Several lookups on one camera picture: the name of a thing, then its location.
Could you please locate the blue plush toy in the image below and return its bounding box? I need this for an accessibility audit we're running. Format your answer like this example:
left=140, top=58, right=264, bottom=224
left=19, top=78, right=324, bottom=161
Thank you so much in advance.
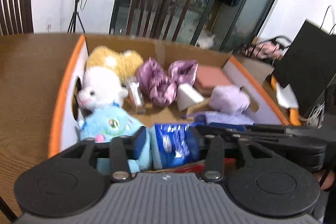
left=78, top=103, right=153, bottom=173

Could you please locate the lilac fluffy plush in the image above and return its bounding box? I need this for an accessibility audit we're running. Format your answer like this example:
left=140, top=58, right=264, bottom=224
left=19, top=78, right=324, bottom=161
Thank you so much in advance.
left=209, top=85, right=251, bottom=115

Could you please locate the white foam wedge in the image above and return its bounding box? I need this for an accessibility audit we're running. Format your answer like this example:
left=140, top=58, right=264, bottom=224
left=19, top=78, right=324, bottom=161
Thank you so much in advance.
left=177, top=83, right=205, bottom=111

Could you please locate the purple satin scrunchie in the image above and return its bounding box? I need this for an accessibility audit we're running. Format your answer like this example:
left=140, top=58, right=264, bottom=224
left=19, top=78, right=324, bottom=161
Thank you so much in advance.
left=135, top=58, right=199, bottom=107

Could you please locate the pink sponge block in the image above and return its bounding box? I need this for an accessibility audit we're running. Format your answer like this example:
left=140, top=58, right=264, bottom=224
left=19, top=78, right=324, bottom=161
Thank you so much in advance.
left=193, top=65, right=232, bottom=97

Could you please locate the yellow white plush toy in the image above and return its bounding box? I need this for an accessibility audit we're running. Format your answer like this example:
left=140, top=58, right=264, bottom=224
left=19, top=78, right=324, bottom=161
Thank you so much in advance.
left=77, top=46, right=143, bottom=111

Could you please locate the person's right hand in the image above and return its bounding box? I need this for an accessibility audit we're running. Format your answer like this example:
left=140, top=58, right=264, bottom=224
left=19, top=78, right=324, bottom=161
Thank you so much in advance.
left=314, top=170, right=335, bottom=190

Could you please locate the red orange cardboard box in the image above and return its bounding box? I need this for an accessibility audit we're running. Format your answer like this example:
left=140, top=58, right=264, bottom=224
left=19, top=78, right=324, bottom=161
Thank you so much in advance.
left=48, top=35, right=289, bottom=157

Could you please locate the pink patterned bag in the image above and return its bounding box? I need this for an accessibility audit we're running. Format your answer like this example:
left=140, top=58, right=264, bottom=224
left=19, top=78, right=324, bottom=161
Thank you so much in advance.
left=235, top=35, right=293, bottom=62

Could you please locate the black light stand tripod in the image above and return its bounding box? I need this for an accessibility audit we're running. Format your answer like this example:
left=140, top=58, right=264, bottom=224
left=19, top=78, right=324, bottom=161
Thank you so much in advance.
left=67, top=0, right=85, bottom=33

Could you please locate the dark wooden chair left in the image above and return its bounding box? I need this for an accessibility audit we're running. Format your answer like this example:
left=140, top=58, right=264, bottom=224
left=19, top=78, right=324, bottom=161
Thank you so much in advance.
left=0, top=0, right=34, bottom=36

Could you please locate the wooden chair pink cushion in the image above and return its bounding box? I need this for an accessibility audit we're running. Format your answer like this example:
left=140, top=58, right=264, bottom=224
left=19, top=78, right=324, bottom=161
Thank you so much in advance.
left=125, top=0, right=192, bottom=42

